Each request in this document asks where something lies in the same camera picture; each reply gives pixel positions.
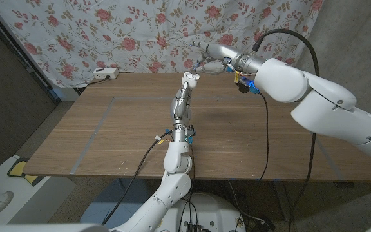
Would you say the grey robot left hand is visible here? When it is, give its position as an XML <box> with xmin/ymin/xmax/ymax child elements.
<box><xmin>171</xmin><ymin>82</ymin><xmax>195</xmax><ymax>143</ymax></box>

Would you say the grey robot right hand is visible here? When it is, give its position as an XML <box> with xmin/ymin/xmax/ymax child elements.
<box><xmin>189</xmin><ymin>41</ymin><xmax>267</xmax><ymax>76</ymax></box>

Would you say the white AirPods case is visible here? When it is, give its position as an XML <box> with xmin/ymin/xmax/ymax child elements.
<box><xmin>182</xmin><ymin>72</ymin><xmax>201</xmax><ymax>88</ymax></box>

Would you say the floral backdrop cloth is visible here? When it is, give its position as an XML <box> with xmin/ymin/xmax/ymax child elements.
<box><xmin>0</xmin><ymin>0</ymin><xmax>325</xmax><ymax>88</ymax></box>

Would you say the white power strip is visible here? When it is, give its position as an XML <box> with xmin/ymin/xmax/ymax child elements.
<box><xmin>92</xmin><ymin>66</ymin><xmax>120</xmax><ymax>80</ymax></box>

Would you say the white round robot torso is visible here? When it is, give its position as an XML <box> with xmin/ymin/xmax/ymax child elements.
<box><xmin>159</xmin><ymin>192</ymin><xmax>247</xmax><ymax>232</ymax></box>

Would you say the pale blue floor plate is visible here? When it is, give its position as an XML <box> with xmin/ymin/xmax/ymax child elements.
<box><xmin>81</xmin><ymin>179</ymin><xmax>160</xmax><ymax>226</ymax></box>

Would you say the grey table leg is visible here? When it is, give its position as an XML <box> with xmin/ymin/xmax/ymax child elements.
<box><xmin>274</xmin><ymin>180</ymin><xmax>294</xmax><ymax>223</ymax></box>

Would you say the white floor board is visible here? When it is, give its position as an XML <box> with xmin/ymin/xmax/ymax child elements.
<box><xmin>0</xmin><ymin>154</ymin><xmax>77</xmax><ymax>225</ymax></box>

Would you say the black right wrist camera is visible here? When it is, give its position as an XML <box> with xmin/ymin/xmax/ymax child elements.
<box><xmin>236</xmin><ymin>77</ymin><xmax>260</xmax><ymax>95</ymax></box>

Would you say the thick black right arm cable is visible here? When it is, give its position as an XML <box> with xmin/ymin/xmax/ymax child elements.
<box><xmin>252</xmin><ymin>28</ymin><xmax>320</xmax><ymax>232</ymax></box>

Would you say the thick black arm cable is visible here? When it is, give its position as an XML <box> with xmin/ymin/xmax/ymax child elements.
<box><xmin>100</xmin><ymin>130</ymin><xmax>174</xmax><ymax>226</ymax></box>
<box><xmin>252</xmin><ymin>28</ymin><xmax>320</xmax><ymax>232</ymax></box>

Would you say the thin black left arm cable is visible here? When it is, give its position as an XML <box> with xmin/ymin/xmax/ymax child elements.
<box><xmin>177</xmin><ymin>144</ymin><xmax>196</xmax><ymax>232</ymax></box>

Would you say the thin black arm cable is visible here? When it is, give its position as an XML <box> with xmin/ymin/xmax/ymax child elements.
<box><xmin>258</xmin><ymin>92</ymin><xmax>270</xmax><ymax>182</ymax></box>
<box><xmin>177</xmin><ymin>144</ymin><xmax>196</xmax><ymax>232</ymax></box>

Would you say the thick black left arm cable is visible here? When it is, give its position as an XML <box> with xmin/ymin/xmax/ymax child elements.
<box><xmin>100</xmin><ymin>130</ymin><xmax>174</xmax><ymax>226</ymax></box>

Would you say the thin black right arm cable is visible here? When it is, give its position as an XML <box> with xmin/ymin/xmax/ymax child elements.
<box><xmin>258</xmin><ymin>92</ymin><xmax>270</xmax><ymax>182</ymax></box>

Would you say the black power strip cord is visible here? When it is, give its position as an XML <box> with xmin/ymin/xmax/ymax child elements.
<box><xmin>85</xmin><ymin>75</ymin><xmax>111</xmax><ymax>86</ymax></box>

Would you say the black door frame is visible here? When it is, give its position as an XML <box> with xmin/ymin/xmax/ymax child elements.
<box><xmin>0</xmin><ymin>0</ymin><xmax>61</xmax><ymax>104</ymax></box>

